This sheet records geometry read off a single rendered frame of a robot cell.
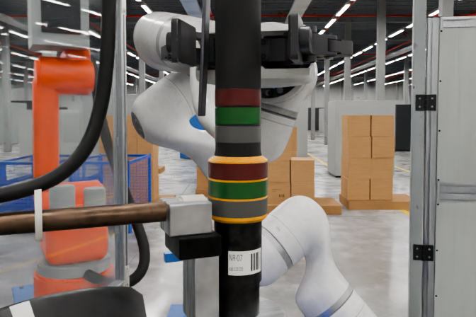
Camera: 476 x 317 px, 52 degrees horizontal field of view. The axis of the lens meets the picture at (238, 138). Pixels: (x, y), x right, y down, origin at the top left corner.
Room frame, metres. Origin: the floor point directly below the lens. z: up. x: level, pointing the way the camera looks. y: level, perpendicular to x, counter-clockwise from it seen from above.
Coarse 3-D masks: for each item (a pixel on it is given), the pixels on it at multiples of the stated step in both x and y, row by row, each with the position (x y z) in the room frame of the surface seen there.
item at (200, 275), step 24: (168, 216) 0.32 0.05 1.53; (192, 216) 0.32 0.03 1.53; (168, 240) 0.34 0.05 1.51; (192, 240) 0.32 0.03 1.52; (216, 240) 0.33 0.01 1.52; (192, 264) 0.33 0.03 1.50; (216, 264) 0.33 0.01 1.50; (192, 288) 0.33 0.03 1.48; (216, 288) 0.33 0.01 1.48; (192, 312) 0.33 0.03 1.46; (216, 312) 0.33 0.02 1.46; (264, 312) 0.35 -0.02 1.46
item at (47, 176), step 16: (112, 0) 0.32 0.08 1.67; (112, 16) 0.32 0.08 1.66; (112, 32) 0.32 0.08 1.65; (112, 48) 0.32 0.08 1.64; (112, 64) 0.32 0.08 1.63; (112, 80) 0.32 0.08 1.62; (96, 96) 0.31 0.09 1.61; (96, 112) 0.31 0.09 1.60; (96, 128) 0.31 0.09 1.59; (80, 144) 0.31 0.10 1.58; (80, 160) 0.31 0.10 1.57; (48, 176) 0.30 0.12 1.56; (64, 176) 0.30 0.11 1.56; (0, 192) 0.29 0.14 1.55; (16, 192) 0.29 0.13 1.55; (32, 192) 0.30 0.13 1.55
